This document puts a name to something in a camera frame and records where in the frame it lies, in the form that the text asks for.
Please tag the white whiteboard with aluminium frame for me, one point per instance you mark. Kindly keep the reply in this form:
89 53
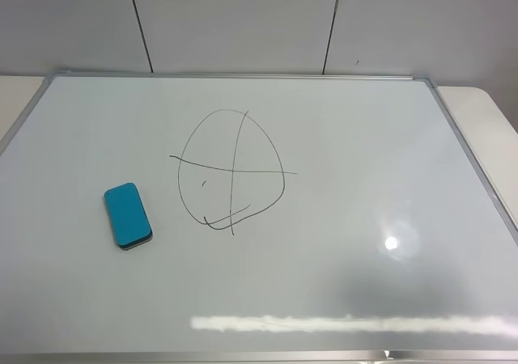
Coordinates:
295 219

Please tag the blue whiteboard eraser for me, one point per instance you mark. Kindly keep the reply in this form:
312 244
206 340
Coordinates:
127 216

